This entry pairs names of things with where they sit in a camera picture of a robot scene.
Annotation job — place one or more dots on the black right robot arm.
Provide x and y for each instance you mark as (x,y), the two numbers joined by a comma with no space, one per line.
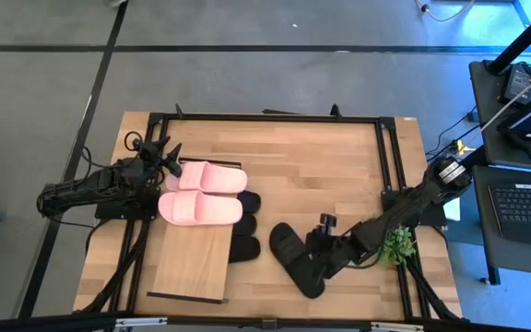
(408,205)

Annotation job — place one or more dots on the black keyboard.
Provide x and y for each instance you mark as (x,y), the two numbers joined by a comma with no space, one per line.
(523,207)

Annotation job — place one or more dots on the black side desk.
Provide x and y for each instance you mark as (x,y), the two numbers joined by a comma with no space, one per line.
(487,152)

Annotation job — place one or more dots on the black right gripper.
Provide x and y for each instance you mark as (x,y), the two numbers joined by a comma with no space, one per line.
(343,251)

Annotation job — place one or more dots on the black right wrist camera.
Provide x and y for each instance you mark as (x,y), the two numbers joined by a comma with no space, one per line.
(328,223)

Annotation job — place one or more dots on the black aluminium table frame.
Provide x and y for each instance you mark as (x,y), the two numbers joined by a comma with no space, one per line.
(270,117)

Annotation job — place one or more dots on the black power adapter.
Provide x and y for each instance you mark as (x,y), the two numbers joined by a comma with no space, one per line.
(519,83)

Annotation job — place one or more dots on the pink foam slide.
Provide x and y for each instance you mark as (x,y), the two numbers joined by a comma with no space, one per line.
(215,177)
(201,208)

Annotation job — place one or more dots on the green artificial plant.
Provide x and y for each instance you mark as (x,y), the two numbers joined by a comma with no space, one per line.
(400,244)

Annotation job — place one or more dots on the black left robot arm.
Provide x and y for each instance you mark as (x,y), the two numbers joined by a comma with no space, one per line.
(86,184)

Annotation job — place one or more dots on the yellow plug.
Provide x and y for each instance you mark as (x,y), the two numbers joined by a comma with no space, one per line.
(463,147)

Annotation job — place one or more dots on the white paper sheet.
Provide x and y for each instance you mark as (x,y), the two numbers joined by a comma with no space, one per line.
(453,209)

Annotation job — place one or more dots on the black rig beam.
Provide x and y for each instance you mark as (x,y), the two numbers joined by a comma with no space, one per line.
(62,323)

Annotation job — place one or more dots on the wooden shelf with black legs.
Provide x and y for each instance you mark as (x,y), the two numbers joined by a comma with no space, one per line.
(192,267)

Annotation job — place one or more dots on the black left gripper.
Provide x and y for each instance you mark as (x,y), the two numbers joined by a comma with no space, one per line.
(145,154)

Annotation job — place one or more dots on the black slanted pole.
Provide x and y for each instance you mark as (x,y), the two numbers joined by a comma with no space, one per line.
(523,39)

